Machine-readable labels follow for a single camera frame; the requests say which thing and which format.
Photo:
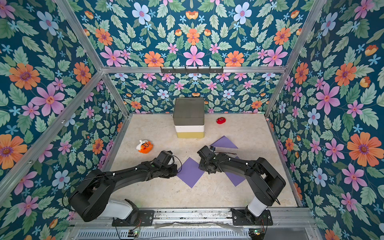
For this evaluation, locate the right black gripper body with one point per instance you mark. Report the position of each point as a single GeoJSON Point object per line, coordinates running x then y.
{"type": "Point", "coordinates": [208, 165]}

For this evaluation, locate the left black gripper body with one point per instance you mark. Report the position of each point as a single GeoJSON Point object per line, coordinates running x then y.
{"type": "Point", "coordinates": [168, 171]}

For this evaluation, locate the purple paper square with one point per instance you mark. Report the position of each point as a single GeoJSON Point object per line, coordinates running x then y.
{"type": "Point", "coordinates": [224, 142]}
{"type": "Point", "coordinates": [235, 179]}
{"type": "Point", "coordinates": [189, 172]}

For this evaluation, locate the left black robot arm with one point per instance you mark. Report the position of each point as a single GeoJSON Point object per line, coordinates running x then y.
{"type": "Point", "coordinates": [92, 198]}

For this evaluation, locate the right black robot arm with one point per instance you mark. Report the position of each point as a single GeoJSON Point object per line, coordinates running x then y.
{"type": "Point", "coordinates": [264, 180]}

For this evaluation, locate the orange tiger plush toy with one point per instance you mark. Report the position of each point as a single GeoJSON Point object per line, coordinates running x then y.
{"type": "Point", "coordinates": [144, 146]}

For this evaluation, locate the small red toy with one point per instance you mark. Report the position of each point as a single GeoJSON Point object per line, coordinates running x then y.
{"type": "Point", "coordinates": [221, 120]}

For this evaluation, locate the grey white yellow stacked box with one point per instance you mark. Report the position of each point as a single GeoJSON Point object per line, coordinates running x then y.
{"type": "Point", "coordinates": [189, 118]}

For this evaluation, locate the white ventilation grille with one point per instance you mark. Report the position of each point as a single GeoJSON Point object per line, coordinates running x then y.
{"type": "Point", "coordinates": [163, 234]}

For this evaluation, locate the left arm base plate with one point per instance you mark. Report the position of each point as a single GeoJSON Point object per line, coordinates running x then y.
{"type": "Point", "coordinates": [144, 218]}

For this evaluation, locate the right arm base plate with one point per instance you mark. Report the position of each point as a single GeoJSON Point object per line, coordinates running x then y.
{"type": "Point", "coordinates": [243, 217]}

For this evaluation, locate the grey wall hook rail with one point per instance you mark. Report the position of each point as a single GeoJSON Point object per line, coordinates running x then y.
{"type": "Point", "coordinates": [192, 70]}

